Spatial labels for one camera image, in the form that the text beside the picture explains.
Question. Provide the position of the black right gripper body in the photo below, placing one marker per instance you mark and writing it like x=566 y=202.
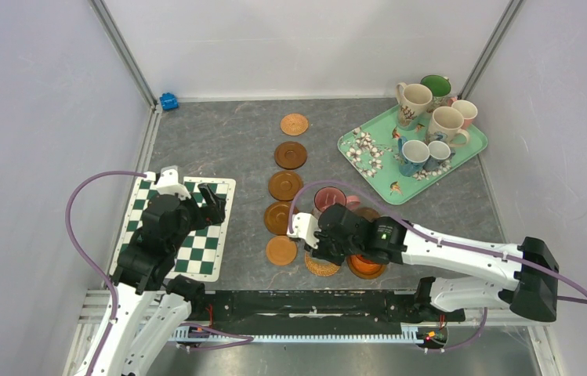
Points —
x=319 y=244

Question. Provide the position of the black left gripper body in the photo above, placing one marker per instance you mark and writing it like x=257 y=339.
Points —
x=195 y=217

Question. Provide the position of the orange mug black handle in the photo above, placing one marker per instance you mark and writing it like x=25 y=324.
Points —
x=359 y=260

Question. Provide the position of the dark walnut wooden coaster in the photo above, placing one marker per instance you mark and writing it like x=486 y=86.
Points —
x=369 y=214

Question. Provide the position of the brown ridged wooden coaster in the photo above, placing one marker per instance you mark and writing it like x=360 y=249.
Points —
x=364 y=272

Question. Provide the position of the pink patterned mug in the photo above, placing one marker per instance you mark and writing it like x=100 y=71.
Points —
x=329 y=195

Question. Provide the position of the woven rattan coaster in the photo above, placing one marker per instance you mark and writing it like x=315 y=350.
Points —
x=320 y=268

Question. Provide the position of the light orange wooden coaster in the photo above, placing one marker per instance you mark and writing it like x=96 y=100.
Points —
x=281 y=250

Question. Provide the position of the brown wooden saucer coaster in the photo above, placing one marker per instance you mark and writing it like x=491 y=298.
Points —
x=284 y=185
x=290 y=155
x=276 y=217

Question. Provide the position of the blue patterned mug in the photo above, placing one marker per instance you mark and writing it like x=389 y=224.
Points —
x=414 y=154

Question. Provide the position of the light cork coaster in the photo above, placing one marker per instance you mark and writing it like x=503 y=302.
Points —
x=294 y=124

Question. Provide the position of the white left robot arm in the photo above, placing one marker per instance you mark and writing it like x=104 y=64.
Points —
x=144 y=310

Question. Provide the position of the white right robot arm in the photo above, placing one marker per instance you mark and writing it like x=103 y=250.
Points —
x=518 y=277

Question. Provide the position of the green white chessboard mat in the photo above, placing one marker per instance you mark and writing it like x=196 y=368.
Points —
x=200 y=254

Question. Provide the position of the mint green floral tray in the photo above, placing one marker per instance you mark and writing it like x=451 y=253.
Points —
x=372 y=149

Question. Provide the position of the blue toy block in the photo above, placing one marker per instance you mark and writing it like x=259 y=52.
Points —
x=168 y=101

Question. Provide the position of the small white blue mug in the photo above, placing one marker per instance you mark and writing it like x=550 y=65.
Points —
x=439 y=152

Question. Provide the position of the large cream mug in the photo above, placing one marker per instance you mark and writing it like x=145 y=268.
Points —
x=445 y=125

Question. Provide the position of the white floral mug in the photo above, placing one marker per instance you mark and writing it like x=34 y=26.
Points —
x=413 y=100

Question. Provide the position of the green inside mug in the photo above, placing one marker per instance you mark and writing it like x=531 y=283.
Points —
x=440 y=87

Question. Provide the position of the pink white mug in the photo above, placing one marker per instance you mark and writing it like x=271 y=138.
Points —
x=467 y=109

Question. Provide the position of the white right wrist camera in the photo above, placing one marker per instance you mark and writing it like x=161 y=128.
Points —
x=303 y=226

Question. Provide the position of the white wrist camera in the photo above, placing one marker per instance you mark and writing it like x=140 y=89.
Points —
x=303 y=226
x=171 y=182

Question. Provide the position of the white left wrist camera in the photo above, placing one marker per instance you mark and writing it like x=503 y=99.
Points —
x=171 y=182

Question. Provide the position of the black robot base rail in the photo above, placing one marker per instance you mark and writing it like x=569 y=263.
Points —
x=313 y=312

